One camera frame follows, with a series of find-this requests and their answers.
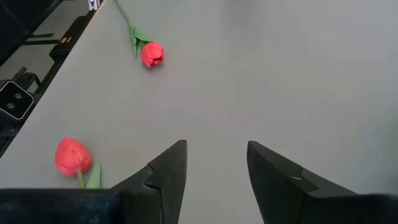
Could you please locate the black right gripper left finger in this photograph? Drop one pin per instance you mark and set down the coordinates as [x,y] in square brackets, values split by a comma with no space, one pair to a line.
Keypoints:
[140,202]

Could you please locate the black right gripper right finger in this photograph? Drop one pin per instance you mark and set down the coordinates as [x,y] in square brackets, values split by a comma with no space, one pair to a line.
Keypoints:
[295,202]

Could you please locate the red artificial tulip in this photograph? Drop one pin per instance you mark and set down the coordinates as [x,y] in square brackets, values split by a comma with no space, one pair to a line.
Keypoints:
[73,157]
[152,54]

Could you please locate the grey table mat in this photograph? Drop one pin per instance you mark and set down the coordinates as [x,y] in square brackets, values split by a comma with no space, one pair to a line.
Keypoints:
[248,77]

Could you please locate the small black depth camera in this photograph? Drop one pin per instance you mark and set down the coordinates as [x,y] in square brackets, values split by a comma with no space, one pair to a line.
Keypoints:
[14,101]

